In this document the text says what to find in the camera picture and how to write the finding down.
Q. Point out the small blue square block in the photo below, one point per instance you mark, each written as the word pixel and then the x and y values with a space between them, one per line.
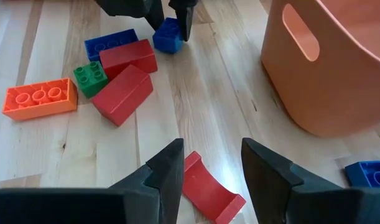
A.
pixel 166 39

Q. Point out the red arch block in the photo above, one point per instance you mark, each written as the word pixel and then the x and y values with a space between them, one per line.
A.
pixel 208 193

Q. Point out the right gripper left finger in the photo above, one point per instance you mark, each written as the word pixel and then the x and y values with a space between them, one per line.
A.
pixel 84 205

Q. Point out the orange two-by-four block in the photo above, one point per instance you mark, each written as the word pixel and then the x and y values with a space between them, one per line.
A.
pixel 40 107

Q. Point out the red rectangular block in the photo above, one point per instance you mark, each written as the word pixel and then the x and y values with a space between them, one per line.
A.
pixel 121 96
pixel 127 57

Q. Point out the blue rectangular block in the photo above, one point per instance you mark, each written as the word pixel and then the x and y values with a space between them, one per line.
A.
pixel 367 174

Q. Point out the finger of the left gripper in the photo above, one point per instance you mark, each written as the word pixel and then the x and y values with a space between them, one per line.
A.
pixel 186 25
pixel 155 15

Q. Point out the small green square block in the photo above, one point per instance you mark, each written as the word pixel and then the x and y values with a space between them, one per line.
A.
pixel 90 79

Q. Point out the blue two-by-four block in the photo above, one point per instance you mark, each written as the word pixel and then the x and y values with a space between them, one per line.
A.
pixel 109 42

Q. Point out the orange plastic bin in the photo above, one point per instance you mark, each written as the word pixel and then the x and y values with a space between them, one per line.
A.
pixel 317 93

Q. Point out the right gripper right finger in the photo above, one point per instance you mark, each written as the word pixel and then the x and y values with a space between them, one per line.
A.
pixel 301 202

